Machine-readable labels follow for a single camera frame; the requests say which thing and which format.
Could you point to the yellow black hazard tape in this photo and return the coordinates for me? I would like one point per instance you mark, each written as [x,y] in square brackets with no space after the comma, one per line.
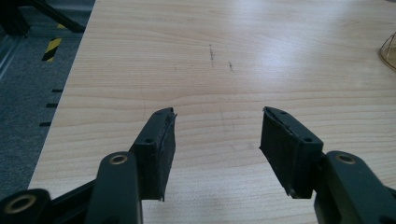
[51,49]

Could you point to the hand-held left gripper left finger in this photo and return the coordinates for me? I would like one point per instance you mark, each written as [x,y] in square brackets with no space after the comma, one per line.
[154,155]

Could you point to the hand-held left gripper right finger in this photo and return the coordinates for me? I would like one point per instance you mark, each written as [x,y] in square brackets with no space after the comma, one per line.
[288,152]

